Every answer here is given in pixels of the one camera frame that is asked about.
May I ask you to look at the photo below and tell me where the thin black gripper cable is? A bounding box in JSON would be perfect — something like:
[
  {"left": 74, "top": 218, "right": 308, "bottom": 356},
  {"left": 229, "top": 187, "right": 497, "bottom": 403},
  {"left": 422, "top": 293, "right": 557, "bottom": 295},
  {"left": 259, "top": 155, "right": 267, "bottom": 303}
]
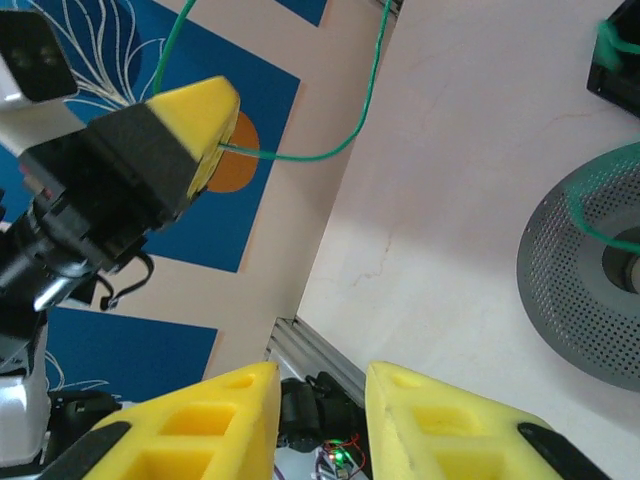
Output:
[{"left": 97, "top": 249, "right": 154, "bottom": 311}]

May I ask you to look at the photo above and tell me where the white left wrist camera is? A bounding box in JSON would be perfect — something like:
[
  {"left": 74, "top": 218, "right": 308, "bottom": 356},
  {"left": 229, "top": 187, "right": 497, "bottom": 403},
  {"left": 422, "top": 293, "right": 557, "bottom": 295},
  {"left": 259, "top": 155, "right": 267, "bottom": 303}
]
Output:
[{"left": 0, "top": 9, "right": 84, "bottom": 156}]

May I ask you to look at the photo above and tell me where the black plastic tray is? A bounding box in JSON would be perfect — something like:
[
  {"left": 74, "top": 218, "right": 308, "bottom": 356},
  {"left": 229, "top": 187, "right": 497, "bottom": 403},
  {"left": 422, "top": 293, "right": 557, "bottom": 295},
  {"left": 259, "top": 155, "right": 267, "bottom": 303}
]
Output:
[{"left": 584, "top": 0, "right": 640, "bottom": 119}]

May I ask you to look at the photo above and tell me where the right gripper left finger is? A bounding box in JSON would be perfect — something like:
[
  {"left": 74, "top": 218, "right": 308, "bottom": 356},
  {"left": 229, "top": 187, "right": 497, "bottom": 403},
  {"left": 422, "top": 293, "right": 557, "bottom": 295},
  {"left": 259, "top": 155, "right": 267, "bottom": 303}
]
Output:
[{"left": 44, "top": 361, "right": 282, "bottom": 480}]

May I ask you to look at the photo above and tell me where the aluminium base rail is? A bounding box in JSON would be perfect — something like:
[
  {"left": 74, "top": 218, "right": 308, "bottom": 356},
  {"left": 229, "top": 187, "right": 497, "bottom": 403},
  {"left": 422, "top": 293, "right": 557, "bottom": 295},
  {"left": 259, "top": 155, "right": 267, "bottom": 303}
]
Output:
[{"left": 267, "top": 314, "right": 371, "bottom": 401}]

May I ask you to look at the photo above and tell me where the green cable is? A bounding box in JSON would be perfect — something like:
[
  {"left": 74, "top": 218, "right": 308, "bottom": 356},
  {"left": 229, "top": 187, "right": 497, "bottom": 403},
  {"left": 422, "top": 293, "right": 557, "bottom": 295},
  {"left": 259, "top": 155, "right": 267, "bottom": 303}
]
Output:
[{"left": 152, "top": 0, "right": 640, "bottom": 254}]

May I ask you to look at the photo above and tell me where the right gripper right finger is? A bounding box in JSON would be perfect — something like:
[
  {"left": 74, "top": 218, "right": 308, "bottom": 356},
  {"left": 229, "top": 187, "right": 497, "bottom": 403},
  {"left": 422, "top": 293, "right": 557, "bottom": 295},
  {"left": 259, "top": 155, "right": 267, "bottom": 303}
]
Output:
[{"left": 366, "top": 360, "right": 619, "bottom": 480}]

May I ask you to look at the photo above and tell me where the grey perforated cable spool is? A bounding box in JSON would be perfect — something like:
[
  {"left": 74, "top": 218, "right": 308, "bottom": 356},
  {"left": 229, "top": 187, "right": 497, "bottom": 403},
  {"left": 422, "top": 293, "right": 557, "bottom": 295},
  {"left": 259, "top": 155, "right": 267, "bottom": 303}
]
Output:
[{"left": 514, "top": 141, "right": 640, "bottom": 392}]

